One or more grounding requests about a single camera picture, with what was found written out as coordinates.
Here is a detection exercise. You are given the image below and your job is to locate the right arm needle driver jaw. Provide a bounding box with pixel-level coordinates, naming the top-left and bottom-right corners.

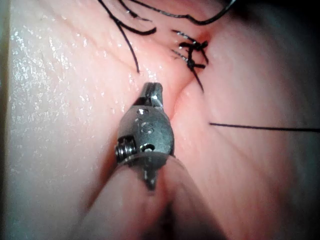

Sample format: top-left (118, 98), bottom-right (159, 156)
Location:
top-left (149, 82), bottom-right (164, 109)
top-left (134, 82), bottom-right (153, 106)

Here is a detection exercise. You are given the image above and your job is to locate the black stitching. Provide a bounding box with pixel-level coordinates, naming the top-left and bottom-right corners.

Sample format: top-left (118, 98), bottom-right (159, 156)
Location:
top-left (170, 29), bottom-right (210, 94)

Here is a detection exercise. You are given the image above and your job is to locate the tissue pad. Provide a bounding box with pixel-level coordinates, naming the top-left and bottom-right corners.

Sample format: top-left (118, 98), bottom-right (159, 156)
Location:
top-left (6, 0), bottom-right (320, 240)

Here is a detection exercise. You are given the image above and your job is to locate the black thread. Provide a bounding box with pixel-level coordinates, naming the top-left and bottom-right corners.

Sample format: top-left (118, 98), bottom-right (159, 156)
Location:
top-left (96, 0), bottom-right (320, 133)

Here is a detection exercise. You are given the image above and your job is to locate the right arm needle driver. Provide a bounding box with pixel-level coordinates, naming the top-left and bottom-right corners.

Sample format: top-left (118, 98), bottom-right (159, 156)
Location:
top-left (115, 103), bottom-right (176, 164)

